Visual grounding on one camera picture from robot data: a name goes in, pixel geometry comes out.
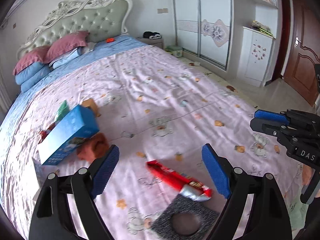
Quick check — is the red snack wrapper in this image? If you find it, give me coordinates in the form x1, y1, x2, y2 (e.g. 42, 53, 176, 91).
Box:
146, 160, 213, 202

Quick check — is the blue cardboard box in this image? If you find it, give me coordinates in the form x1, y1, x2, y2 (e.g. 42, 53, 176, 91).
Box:
37, 105, 99, 165

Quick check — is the green snack bag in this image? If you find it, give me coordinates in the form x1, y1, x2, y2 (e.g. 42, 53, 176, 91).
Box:
55, 100, 70, 122

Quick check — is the person's right hand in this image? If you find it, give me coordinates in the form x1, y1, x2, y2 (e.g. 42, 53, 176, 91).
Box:
301, 163, 320, 198

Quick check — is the brown wooden door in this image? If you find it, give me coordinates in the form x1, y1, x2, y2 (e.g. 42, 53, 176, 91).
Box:
284, 0, 319, 106

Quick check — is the white side cabinet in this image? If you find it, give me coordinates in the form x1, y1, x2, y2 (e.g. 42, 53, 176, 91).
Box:
236, 27, 274, 87

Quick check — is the orange crumpled wrapper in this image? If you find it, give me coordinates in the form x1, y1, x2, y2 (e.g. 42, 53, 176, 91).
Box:
76, 133, 109, 163

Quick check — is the grey square foam pad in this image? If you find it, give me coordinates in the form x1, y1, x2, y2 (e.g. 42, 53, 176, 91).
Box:
151, 194, 219, 240

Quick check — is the pink patterned quilt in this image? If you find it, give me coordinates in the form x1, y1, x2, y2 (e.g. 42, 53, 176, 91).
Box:
0, 45, 304, 240

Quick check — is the bed with tufted headboard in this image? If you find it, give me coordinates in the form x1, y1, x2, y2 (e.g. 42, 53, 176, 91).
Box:
0, 0, 311, 240

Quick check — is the green white storage box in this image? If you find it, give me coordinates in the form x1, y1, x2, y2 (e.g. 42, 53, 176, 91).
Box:
165, 45, 183, 58

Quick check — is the white sliding wardrobe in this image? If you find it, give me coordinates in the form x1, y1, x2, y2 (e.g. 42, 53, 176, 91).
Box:
174, 0, 232, 70

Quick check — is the grey bedside table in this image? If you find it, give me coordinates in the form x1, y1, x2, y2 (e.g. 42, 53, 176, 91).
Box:
136, 37, 164, 49

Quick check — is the folded blue duvet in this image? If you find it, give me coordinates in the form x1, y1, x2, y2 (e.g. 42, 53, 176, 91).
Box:
15, 47, 82, 93

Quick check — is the black item on nightstand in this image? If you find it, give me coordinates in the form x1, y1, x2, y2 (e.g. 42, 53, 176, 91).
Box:
143, 31, 162, 40

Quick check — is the left maroon pillow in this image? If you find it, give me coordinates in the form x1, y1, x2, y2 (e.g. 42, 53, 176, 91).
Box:
12, 46, 50, 75

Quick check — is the maroon pillow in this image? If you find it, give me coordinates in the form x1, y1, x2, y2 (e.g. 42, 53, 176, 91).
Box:
44, 31, 89, 63
12, 46, 50, 75

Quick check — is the right maroon pillow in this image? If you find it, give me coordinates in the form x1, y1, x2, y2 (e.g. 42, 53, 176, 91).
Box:
44, 31, 89, 63

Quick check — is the small orange object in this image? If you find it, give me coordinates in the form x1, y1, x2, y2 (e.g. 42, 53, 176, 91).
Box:
106, 38, 115, 43

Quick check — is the wall shelf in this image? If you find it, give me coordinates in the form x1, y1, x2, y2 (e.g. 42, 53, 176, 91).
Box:
254, 0, 278, 9

